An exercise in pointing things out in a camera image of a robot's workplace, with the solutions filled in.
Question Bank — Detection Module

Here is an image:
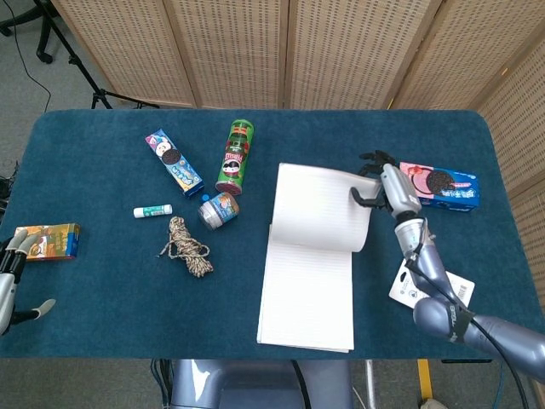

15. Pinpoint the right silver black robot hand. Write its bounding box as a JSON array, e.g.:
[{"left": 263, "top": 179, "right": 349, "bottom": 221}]
[{"left": 350, "top": 149, "right": 423, "bottom": 221}]

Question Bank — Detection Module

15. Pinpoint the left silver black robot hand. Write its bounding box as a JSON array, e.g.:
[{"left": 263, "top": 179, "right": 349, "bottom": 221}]
[{"left": 0, "top": 233, "right": 57, "bottom": 337}]

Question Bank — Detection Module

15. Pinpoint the cream notepad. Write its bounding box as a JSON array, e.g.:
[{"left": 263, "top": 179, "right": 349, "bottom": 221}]
[{"left": 256, "top": 162, "right": 384, "bottom": 354}]

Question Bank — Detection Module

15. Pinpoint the pink and blue Oreo box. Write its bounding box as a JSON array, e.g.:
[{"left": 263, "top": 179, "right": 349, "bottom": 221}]
[{"left": 399, "top": 161, "right": 481, "bottom": 214}]

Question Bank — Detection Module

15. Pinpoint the orange yellow snack box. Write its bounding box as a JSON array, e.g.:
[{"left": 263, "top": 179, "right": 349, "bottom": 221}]
[{"left": 12, "top": 222, "right": 82, "bottom": 261}]

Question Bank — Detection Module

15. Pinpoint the white product backing card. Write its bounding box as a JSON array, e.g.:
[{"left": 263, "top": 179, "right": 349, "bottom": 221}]
[{"left": 388, "top": 256, "right": 476, "bottom": 309}]

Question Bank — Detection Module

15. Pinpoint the woven rattan folding screen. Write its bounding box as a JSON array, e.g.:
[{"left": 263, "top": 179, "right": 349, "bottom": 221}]
[{"left": 50, "top": 0, "right": 545, "bottom": 409}]

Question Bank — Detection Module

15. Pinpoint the white green lip balm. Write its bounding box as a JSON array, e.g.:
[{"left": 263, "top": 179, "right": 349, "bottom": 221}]
[{"left": 133, "top": 204, "right": 174, "bottom": 219}]

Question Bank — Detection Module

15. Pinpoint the green Pringles can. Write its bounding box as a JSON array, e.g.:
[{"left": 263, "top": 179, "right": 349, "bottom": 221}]
[{"left": 214, "top": 119, "right": 256, "bottom": 197}]

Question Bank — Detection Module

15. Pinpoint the small silver snack cup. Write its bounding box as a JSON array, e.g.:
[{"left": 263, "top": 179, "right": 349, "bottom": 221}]
[{"left": 197, "top": 191, "right": 240, "bottom": 232}]

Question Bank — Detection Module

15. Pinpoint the dark blue table mat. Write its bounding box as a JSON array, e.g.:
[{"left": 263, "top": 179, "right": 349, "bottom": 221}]
[{"left": 0, "top": 109, "right": 545, "bottom": 361}]

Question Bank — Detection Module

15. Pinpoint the yellow table leg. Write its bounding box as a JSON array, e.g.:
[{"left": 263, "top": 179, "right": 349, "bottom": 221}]
[{"left": 416, "top": 359, "right": 435, "bottom": 409}]

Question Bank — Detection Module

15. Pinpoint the silver metal table leg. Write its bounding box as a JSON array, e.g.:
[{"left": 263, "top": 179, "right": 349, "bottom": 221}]
[{"left": 364, "top": 360, "right": 378, "bottom": 409}]

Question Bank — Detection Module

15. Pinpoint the slim blue Oreo box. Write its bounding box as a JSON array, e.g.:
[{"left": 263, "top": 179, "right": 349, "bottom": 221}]
[{"left": 144, "top": 128, "right": 205, "bottom": 198}]

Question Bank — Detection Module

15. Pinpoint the black tripod stand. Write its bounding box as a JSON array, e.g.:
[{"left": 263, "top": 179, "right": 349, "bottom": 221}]
[{"left": 32, "top": 0, "right": 161, "bottom": 111}]

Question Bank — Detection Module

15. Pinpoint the grey-blue robot torso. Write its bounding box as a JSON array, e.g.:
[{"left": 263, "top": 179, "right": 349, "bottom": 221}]
[{"left": 169, "top": 360, "right": 354, "bottom": 409}]

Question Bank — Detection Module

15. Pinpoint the black office chair base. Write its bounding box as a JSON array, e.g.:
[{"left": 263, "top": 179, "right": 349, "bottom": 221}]
[{"left": 0, "top": 0, "right": 60, "bottom": 65}]

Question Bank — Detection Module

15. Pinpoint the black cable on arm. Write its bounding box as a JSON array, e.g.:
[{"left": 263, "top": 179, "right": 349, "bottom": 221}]
[{"left": 404, "top": 219, "right": 531, "bottom": 409}]

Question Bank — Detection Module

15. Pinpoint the cable bundle beside torso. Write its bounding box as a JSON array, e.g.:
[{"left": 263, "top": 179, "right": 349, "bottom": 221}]
[{"left": 150, "top": 359, "right": 174, "bottom": 409}]

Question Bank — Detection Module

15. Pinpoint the beige braided rope bundle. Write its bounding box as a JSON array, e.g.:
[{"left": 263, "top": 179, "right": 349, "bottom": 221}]
[{"left": 157, "top": 216, "right": 215, "bottom": 279}]

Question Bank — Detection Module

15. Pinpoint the thin black floor cable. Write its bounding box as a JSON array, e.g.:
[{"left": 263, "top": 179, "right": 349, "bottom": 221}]
[{"left": 7, "top": 0, "right": 53, "bottom": 114}]

